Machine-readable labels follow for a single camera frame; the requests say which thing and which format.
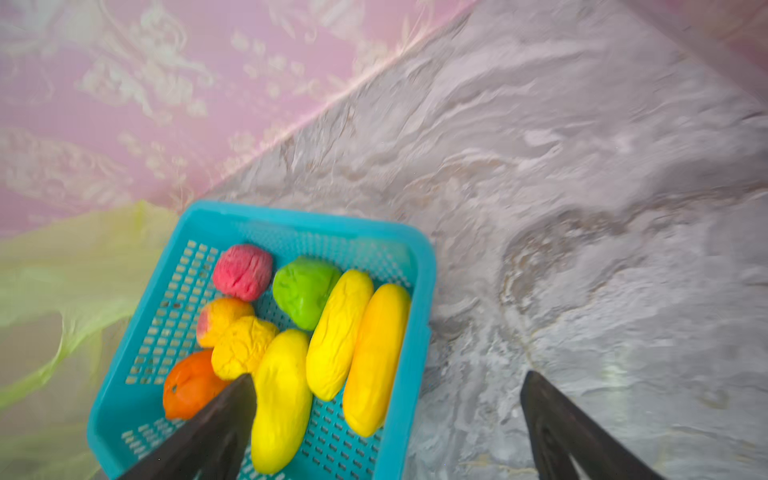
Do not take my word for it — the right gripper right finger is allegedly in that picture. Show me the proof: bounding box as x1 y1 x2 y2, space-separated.
520 370 661 479

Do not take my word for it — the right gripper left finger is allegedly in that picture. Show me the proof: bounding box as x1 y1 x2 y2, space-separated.
121 374 257 480

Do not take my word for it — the orange round fruit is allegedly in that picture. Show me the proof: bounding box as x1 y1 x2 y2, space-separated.
162 350 230 420

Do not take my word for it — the small yellow fruit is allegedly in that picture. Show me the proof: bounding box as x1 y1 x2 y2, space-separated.
251 329 313 475

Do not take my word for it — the yellow-red peach fruit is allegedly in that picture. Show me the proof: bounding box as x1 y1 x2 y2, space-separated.
196 298 255 349

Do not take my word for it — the yellow banana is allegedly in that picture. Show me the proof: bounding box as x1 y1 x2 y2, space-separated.
306 269 374 402
342 284 411 438

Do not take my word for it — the green fruit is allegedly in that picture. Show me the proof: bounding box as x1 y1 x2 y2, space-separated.
272 256 341 331

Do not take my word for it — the yellow-green plastic bag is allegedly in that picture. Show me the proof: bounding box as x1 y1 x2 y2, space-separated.
1 201 178 479

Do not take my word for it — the teal plastic basket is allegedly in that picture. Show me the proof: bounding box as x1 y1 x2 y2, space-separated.
87 201 437 479

